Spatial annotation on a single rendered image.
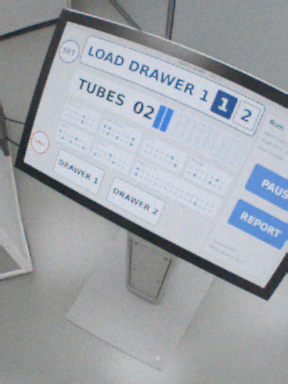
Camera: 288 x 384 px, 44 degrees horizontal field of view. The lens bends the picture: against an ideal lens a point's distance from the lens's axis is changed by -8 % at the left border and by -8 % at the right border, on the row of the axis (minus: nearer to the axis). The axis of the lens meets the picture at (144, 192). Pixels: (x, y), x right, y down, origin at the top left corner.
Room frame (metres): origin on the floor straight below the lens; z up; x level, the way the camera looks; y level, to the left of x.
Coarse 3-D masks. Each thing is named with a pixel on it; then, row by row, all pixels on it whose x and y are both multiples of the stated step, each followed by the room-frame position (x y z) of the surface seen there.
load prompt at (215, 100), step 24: (96, 48) 0.46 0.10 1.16; (120, 48) 0.45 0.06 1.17; (120, 72) 0.42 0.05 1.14; (144, 72) 0.41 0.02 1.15; (168, 72) 0.41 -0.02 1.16; (192, 72) 0.40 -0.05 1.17; (168, 96) 0.38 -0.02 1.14; (192, 96) 0.38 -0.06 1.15; (216, 96) 0.37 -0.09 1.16; (240, 96) 0.37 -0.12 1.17; (240, 120) 0.35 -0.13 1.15
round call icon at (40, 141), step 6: (36, 132) 0.38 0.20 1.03; (42, 132) 0.38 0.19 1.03; (36, 138) 0.37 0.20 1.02; (42, 138) 0.37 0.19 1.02; (48, 138) 0.37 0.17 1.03; (30, 144) 0.37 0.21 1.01; (36, 144) 0.36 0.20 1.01; (42, 144) 0.36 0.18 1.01; (48, 144) 0.36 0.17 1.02; (30, 150) 0.36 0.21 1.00; (36, 150) 0.36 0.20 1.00; (42, 150) 0.36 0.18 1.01; (42, 156) 0.35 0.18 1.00
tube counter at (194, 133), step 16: (144, 96) 0.39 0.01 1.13; (144, 112) 0.37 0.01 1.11; (160, 112) 0.37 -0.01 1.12; (176, 112) 0.36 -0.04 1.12; (160, 128) 0.35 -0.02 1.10; (176, 128) 0.35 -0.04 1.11; (192, 128) 0.34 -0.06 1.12; (208, 128) 0.34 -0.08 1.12; (192, 144) 0.33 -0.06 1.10; (208, 144) 0.33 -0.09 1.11; (224, 144) 0.32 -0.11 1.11; (240, 144) 0.32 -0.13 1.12; (224, 160) 0.31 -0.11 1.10; (240, 160) 0.30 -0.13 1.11
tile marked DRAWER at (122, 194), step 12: (120, 180) 0.30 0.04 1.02; (108, 192) 0.29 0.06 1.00; (120, 192) 0.29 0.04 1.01; (132, 192) 0.29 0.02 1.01; (144, 192) 0.28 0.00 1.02; (120, 204) 0.27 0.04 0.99; (132, 204) 0.27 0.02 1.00; (144, 204) 0.27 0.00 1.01; (156, 204) 0.27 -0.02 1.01; (144, 216) 0.26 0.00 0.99; (156, 216) 0.26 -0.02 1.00
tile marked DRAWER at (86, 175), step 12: (60, 156) 0.34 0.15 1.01; (72, 156) 0.34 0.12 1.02; (60, 168) 0.33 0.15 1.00; (72, 168) 0.33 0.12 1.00; (84, 168) 0.32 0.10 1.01; (96, 168) 0.32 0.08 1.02; (72, 180) 0.31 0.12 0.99; (84, 180) 0.31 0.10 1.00; (96, 180) 0.31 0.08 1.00; (96, 192) 0.29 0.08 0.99
